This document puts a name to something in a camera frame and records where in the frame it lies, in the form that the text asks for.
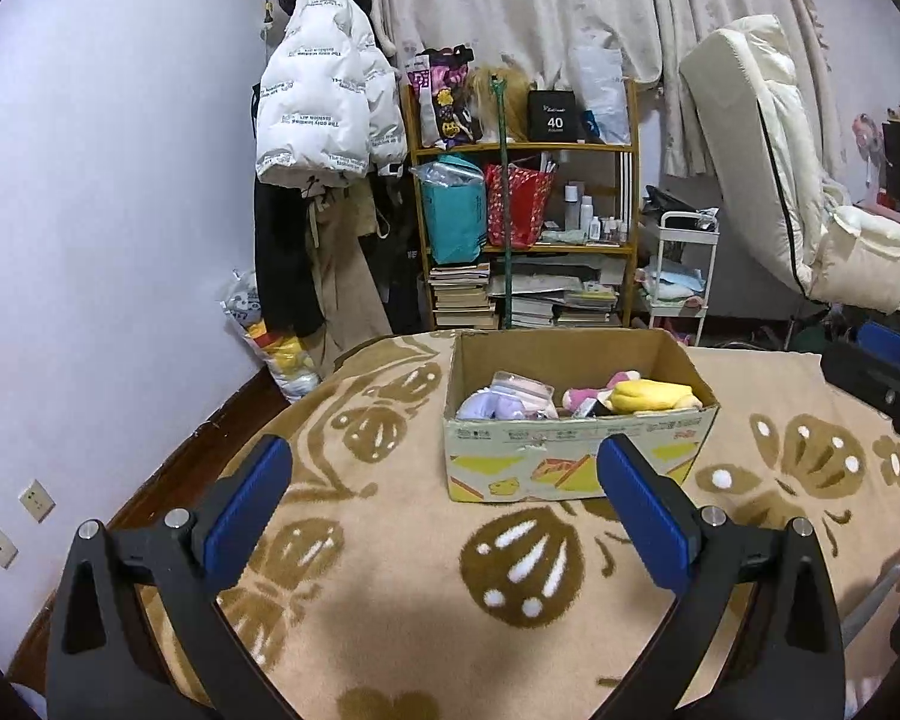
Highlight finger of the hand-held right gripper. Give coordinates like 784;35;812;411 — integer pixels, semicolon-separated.
859;321;900;376
821;341;900;421

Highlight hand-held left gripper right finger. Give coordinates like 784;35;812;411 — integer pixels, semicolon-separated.
596;433;848;720

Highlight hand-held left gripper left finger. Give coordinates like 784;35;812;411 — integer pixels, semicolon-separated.
45;433;301;720

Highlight yellow plush toy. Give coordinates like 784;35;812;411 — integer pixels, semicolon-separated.
607;379;698;415

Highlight pink bear plush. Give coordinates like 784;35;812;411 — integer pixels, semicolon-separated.
562;369;642;415

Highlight printed cardboard box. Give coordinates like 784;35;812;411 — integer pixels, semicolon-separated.
444;328;721;503

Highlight pink soft block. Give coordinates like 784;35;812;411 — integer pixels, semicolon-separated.
491;371;557;417

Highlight cream cushion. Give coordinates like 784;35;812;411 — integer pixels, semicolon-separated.
806;202;900;314

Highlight plastic bag with yellow toys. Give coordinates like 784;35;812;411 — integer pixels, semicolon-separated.
221;270;323;402

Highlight white trolley cart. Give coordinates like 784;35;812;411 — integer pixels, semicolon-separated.
641;210;721;346

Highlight light blue cloth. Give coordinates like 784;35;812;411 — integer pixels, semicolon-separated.
645;266;704;308

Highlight pile of papers and books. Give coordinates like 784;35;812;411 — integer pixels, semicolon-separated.
495;255;620;329

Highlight beige hanging garment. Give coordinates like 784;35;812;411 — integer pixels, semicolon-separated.
304;180;395;368

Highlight white folded mattress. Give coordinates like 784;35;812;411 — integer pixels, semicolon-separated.
679;15;856;301

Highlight black hanging garment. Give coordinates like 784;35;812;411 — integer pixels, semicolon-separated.
375;165;425;335
253;172;323;338

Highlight black item on cart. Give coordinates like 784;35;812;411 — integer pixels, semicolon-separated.
645;186;721;232

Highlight stack of books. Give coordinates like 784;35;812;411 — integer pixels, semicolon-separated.
427;262;496;331

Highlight group of white bottles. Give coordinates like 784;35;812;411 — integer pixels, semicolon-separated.
562;181;631;245

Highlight white flat boards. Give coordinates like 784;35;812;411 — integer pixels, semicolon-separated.
616;152;635;241

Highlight green pole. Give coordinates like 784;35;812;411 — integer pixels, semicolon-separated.
491;75;518;331

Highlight red patterned bag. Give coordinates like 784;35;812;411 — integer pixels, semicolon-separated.
484;163;556;250

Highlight teal bag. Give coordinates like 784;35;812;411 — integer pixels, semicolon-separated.
424;157;488;265

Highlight wooden shelf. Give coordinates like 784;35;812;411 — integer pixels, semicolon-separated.
403;79;641;331

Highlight clear plastic bag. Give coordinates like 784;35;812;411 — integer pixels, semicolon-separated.
411;160;485;188

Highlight white plastic bag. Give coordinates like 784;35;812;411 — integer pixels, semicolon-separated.
570;45;632;143

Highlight black box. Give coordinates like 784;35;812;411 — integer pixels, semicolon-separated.
527;90;587;143

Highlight white puffer jacket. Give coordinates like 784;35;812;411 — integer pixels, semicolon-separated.
255;0;407;188

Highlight blond wig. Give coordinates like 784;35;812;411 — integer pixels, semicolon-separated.
469;67;533;143

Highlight printed figure bag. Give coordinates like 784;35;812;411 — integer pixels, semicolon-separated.
409;49;472;149

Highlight cream curtain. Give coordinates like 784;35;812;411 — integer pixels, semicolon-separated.
364;0;900;181

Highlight dark wooden bed frame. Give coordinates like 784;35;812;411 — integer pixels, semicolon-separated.
7;367;293;691

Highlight pink wall decoration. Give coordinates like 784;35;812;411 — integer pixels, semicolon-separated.
853;112;892;166

